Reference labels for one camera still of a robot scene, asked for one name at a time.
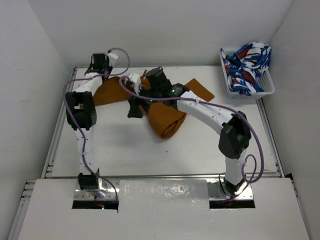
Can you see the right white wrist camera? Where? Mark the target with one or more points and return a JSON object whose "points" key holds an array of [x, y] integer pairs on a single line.
{"points": [[133, 80]]}

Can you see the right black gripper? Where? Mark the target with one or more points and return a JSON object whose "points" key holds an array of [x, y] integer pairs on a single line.
{"points": [[135, 109]]}

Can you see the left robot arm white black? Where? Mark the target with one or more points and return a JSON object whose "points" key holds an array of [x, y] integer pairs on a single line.
{"points": [[81, 115]]}

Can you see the left silver arm base plate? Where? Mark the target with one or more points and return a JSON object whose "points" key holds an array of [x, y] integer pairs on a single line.
{"points": [[103, 192]]}

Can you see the right silver arm base plate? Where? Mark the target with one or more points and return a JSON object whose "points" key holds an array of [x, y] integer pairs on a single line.
{"points": [[218, 192]]}

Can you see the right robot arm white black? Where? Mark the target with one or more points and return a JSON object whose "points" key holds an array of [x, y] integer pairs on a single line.
{"points": [[231, 126]]}

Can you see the white front cover panel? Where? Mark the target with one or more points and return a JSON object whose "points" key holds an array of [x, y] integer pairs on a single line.
{"points": [[163, 210]]}

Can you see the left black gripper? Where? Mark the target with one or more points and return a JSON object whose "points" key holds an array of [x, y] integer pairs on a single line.
{"points": [[109, 64]]}

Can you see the brown trousers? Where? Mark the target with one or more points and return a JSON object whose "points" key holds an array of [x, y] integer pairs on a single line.
{"points": [[164, 120]]}

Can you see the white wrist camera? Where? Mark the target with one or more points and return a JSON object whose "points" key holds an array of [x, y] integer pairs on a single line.
{"points": [[133, 80], [112, 56]]}

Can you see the white plastic basket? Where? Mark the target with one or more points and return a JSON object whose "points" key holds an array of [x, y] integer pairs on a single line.
{"points": [[265, 82]]}

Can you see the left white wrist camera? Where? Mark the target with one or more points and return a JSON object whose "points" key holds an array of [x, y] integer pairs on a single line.
{"points": [[112, 56]]}

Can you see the blue red white patterned garment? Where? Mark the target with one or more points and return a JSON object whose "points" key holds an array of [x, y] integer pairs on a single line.
{"points": [[244, 66]]}

